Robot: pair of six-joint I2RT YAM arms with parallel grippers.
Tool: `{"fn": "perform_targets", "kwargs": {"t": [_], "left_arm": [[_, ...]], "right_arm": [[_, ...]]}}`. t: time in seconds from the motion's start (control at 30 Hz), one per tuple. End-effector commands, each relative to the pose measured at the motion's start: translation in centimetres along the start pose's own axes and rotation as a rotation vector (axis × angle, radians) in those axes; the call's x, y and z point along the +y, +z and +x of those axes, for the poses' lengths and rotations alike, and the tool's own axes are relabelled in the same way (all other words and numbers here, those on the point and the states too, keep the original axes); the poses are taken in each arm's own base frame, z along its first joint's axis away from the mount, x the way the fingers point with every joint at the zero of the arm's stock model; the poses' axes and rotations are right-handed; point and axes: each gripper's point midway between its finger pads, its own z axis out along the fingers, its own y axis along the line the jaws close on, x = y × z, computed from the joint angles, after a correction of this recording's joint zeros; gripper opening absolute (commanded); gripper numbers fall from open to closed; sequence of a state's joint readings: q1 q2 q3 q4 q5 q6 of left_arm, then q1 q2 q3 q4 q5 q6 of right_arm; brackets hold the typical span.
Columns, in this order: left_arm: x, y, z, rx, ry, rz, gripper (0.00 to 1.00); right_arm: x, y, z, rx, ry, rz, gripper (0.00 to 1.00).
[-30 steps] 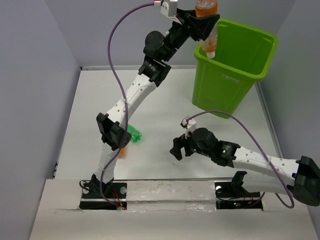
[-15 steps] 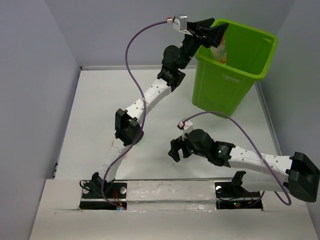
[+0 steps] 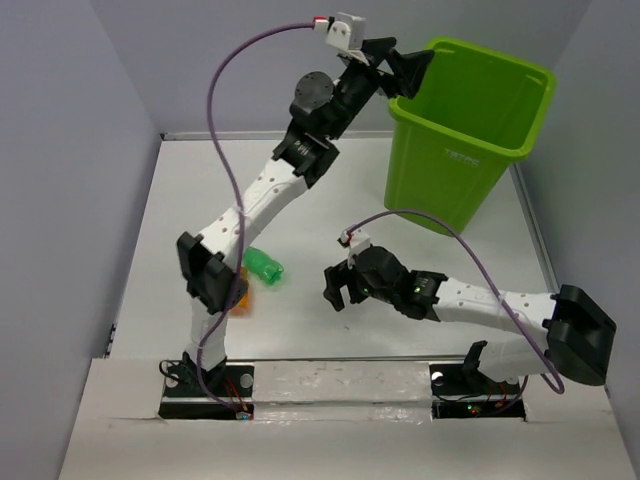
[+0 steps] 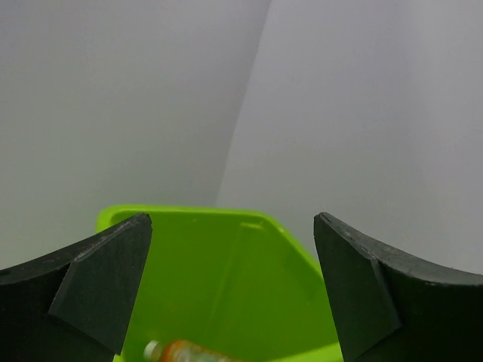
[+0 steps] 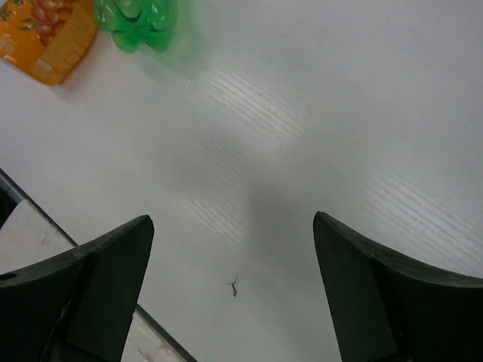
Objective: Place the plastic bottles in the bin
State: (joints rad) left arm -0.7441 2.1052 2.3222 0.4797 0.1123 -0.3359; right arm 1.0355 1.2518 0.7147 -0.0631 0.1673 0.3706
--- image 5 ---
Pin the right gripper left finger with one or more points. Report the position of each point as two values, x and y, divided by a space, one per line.
79 304

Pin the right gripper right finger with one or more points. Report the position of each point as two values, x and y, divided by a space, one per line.
386 306

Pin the short orange juice bottle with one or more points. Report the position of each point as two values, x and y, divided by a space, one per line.
46 39

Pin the green plastic bottle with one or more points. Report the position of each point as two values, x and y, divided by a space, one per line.
133 23

